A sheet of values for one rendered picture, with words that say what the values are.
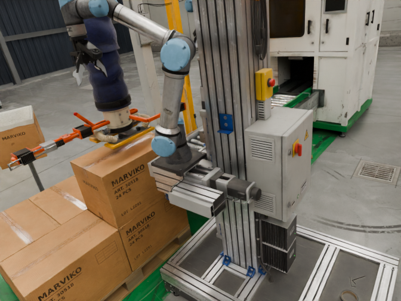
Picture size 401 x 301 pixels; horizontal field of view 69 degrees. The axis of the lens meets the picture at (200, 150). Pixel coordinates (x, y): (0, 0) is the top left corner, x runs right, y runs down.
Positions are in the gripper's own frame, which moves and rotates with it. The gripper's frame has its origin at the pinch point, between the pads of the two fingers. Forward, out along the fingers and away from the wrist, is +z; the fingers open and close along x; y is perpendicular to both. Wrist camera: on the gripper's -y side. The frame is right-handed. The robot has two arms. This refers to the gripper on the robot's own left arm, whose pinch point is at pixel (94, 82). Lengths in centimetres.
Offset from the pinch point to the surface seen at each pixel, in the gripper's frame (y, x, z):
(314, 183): -45, -183, 152
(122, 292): 26, 10, 150
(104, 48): 27.1, -28.5, -10.3
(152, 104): 129, -144, 71
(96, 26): 27.1, -27.6, -21.7
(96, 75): 33.0, -23.0, 3.9
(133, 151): 29, -32, 58
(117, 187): 22, -8, 69
